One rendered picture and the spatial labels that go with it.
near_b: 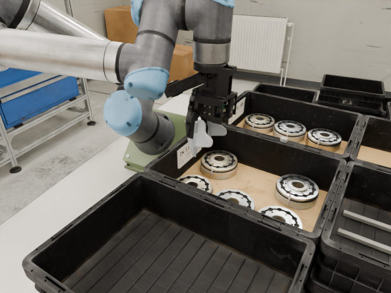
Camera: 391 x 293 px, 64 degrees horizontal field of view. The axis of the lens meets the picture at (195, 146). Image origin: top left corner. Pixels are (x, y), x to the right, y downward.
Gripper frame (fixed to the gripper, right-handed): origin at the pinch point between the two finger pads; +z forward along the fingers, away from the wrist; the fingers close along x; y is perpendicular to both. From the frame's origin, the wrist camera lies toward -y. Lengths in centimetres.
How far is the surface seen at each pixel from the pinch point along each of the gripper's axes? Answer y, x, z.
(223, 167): 2.8, 8.7, 9.6
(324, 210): 30.2, -0.9, 4.9
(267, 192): 15.7, 9.4, 12.8
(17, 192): -155, 27, 94
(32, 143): -180, 58, 79
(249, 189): 11.4, 7.8, 12.9
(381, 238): 42.0, 7.8, 13.2
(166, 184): -0.4, -12.3, 4.1
